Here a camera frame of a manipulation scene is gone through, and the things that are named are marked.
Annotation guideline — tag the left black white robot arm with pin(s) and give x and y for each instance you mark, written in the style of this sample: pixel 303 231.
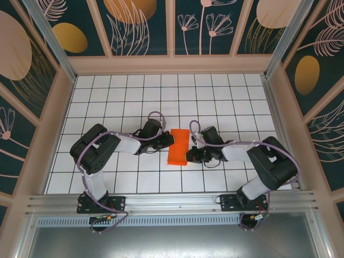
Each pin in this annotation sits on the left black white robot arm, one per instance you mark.
pixel 94 150

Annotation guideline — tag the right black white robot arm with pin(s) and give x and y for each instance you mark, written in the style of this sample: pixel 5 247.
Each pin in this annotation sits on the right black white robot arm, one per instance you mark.
pixel 274 166

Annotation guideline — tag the grey metal sheet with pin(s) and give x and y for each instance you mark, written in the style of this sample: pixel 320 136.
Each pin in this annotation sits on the grey metal sheet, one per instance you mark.
pixel 172 244

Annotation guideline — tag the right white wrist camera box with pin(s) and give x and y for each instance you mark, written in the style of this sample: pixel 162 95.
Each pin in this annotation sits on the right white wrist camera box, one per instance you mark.
pixel 198 141

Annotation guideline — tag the long aluminium mounting rail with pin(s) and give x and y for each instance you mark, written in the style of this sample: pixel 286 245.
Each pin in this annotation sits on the long aluminium mounting rail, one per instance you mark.
pixel 174 201

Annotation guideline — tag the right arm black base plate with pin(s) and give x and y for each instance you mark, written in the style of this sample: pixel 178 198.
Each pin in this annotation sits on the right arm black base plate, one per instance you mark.
pixel 228 203

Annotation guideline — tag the aluminium table side rail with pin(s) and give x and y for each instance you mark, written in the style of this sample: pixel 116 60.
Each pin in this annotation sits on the aluminium table side rail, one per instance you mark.
pixel 275 113

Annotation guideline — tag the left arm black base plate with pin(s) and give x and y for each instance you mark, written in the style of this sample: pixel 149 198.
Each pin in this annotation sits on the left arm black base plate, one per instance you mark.
pixel 118 204

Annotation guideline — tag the aluminium corner post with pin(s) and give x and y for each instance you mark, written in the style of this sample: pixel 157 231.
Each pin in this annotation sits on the aluminium corner post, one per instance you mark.
pixel 53 45
pixel 285 40

